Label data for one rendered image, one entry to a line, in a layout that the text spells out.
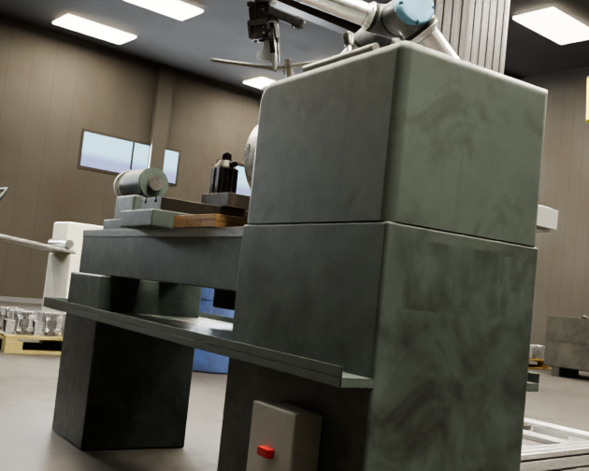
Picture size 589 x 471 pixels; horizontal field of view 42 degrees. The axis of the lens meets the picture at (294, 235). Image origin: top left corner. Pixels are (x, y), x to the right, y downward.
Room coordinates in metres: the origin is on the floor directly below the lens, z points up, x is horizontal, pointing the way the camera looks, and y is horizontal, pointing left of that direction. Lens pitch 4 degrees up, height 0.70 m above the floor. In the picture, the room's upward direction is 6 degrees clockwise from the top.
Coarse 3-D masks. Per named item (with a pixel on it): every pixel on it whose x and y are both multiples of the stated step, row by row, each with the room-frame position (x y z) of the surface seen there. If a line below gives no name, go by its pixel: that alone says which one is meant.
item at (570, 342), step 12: (552, 324) 9.13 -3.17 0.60; (564, 324) 9.04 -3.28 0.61; (576, 324) 8.96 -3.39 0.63; (588, 324) 8.87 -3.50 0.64; (552, 336) 9.12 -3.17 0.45; (564, 336) 9.04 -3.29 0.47; (576, 336) 8.95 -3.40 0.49; (588, 336) 8.87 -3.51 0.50; (552, 348) 9.12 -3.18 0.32; (564, 348) 9.03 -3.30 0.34; (576, 348) 8.95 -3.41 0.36; (588, 348) 8.86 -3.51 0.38; (552, 360) 9.11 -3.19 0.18; (564, 360) 9.02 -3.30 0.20; (576, 360) 8.94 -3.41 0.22; (588, 360) 8.86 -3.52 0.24; (552, 372) 9.11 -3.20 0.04; (564, 372) 9.22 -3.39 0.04; (576, 372) 9.59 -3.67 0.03
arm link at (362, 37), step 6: (360, 30) 2.96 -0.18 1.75; (354, 36) 2.96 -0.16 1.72; (360, 36) 2.95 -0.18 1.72; (366, 36) 2.94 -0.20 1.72; (372, 36) 2.94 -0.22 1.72; (378, 36) 2.95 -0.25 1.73; (354, 42) 2.96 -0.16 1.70; (360, 42) 2.95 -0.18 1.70; (366, 42) 2.95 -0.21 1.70; (372, 42) 2.95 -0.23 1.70; (378, 42) 2.96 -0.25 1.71; (384, 42) 2.98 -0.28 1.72; (354, 48) 2.97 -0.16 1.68
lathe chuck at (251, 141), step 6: (252, 132) 2.22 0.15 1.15; (252, 138) 2.20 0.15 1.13; (246, 144) 2.22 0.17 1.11; (252, 144) 2.19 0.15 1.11; (252, 150) 2.18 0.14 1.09; (252, 156) 2.18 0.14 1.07; (246, 162) 2.21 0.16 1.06; (252, 162) 2.18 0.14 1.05; (246, 168) 2.21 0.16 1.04; (252, 168) 2.18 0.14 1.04; (246, 174) 2.22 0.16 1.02
